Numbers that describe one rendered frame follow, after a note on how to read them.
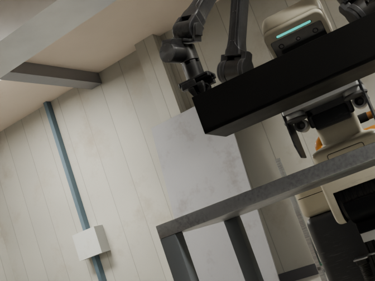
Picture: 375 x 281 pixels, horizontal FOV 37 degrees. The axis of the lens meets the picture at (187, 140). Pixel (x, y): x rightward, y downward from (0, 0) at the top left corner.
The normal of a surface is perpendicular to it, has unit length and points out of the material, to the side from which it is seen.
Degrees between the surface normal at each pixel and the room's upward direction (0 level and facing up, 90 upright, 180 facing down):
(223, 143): 82
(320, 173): 90
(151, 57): 90
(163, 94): 90
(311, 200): 90
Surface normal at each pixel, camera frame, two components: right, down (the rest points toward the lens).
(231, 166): -0.55, -0.12
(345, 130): -0.35, 0.09
